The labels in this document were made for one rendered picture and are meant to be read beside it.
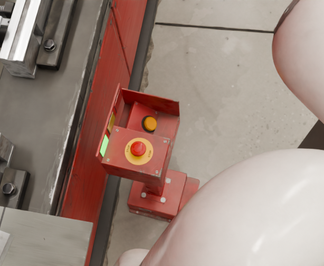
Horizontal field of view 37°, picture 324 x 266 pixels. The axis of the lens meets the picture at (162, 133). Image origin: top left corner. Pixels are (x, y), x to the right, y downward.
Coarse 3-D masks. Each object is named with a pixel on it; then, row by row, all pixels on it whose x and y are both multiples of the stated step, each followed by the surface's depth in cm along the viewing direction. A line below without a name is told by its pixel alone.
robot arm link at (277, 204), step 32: (256, 160) 31; (288, 160) 29; (320, 160) 29; (224, 192) 30; (256, 192) 28; (288, 192) 28; (320, 192) 28; (192, 224) 30; (224, 224) 28; (256, 224) 28; (288, 224) 28; (320, 224) 28; (160, 256) 34; (192, 256) 30; (224, 256) 28; (256, 256) 28; (288, 256) 28; (320, 256) 29
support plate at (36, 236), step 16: (0, 208) 97; (16, 224) 96; (32, 224) 96; (48, 224) 95; (64, 224) 95; (80, 224) 95; (16, 240) 95; (32, 240) 95; (48, 240) 94; (64, 240) 94; (80, 240) 94; (16, 256) 94; (32, 256) 94; (48, 256) 93; (64, 256) 93; (80, 256) 93
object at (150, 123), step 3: (147, 117) 130; (150, 117) 131; (144, 120) 130; (147, 120) 130; (150, 120) 130; (153, 120) 131; (144, 123) 130; (147, 123) 130; (150, 123) 130; (153, 123) 131; (156, 123) 131; (144, 126) 130; (147, 126) 130; (150, 126) 130; (153, 126) 131; (156, 126) 131; (147, 129) 130; (150, 129) 130; (153, 129) 131
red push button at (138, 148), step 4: (132, 144) 120; (136, 144) 120; (140, 144) 120; (144, 144) 120; (132, 148) 120; (136, 148) 120; (140, 148) 119; (144, 148) 120; (132, 152) 119; (136, 152) 119; (140, 152) 119; (144, 152) 120
